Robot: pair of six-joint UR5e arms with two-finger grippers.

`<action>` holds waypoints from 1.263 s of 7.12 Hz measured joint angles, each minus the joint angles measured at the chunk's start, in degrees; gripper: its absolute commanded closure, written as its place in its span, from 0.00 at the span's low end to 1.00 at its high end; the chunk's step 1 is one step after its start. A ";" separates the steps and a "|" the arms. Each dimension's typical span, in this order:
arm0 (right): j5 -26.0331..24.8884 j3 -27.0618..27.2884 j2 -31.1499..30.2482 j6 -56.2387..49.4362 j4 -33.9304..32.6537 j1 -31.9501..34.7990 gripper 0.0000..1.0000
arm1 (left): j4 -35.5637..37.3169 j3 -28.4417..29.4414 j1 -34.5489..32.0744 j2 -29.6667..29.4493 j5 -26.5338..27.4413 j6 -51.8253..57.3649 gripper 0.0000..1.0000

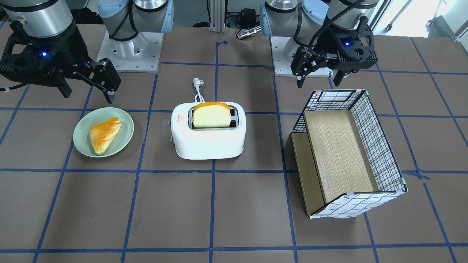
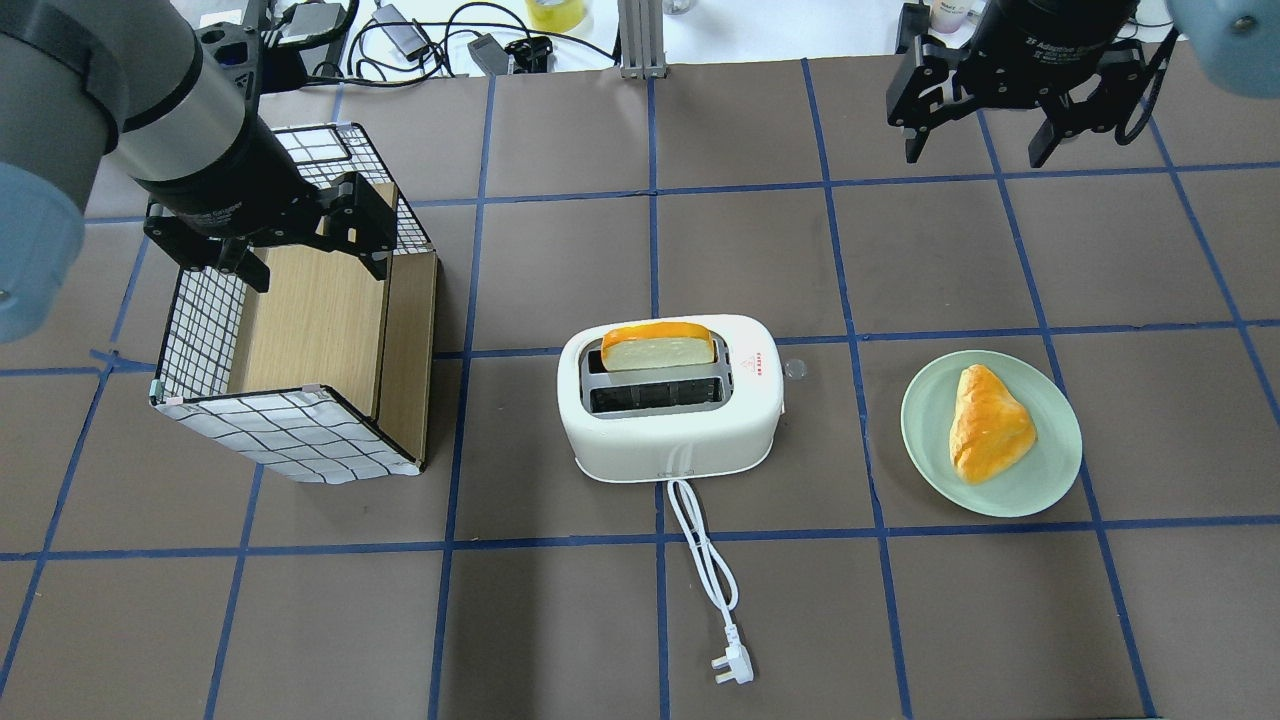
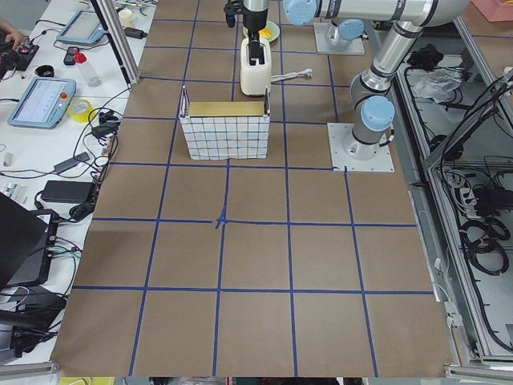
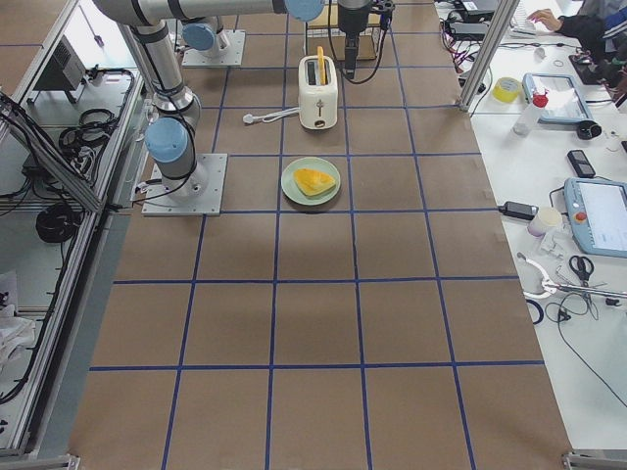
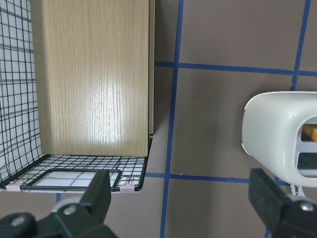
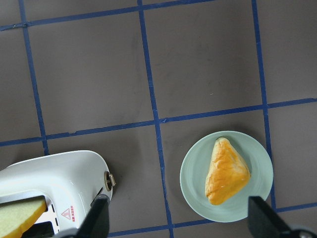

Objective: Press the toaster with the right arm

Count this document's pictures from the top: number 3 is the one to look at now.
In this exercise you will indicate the paper cup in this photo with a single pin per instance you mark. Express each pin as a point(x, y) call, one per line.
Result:
point(126, 17)

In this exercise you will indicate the blue teach pendant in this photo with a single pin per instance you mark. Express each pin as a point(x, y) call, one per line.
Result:
point(44, 103)
point(83, 29)

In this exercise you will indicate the white two-slot toaster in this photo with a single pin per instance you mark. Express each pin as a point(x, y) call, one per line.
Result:
point(255, 80)

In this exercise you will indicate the blue teach pendant far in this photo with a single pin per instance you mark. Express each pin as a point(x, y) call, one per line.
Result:
point(83, 29)

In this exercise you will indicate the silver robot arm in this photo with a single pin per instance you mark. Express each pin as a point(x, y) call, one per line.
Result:
point(344, 31)
point(374, 113)

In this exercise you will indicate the black small bowl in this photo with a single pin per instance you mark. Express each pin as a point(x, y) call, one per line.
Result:
point(46, 71)

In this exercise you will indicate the aluminium frame post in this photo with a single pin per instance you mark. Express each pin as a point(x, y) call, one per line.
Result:
point(117, 39)

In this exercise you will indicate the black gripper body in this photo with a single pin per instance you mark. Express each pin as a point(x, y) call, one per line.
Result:
point(254, 22)

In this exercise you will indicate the black laptop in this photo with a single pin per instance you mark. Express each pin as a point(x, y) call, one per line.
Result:
point(26, 239)

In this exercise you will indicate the person hand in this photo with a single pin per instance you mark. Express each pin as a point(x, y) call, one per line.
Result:
point(12, 34)

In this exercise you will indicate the blue teach pendant near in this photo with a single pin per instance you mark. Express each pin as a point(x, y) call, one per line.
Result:
point(44, 103)

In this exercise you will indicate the clear bottle red cap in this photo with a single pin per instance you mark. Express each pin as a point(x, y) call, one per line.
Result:
point(89, 74)

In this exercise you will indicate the black power adapter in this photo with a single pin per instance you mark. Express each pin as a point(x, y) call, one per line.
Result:
point(62, 191)

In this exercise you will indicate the light green plate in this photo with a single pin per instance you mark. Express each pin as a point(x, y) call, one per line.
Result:
point(275, 29)

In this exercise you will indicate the yellow tape roll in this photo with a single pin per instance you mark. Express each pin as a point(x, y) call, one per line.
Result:
point(80, 110)

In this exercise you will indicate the triangular golden pastry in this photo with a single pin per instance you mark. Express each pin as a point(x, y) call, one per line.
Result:
point(266, 33)

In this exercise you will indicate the crumpled white cloth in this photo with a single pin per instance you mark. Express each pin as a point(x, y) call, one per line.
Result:
point(439, 85)

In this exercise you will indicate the grid pattern storage basket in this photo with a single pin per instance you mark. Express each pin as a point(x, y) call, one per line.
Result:
point(225, 130)

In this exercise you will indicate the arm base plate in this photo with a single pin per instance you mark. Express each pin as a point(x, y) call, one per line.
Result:
point(350, 48)
point(349, 155)

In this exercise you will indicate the black phone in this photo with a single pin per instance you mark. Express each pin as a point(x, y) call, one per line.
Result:
point(69, 58)

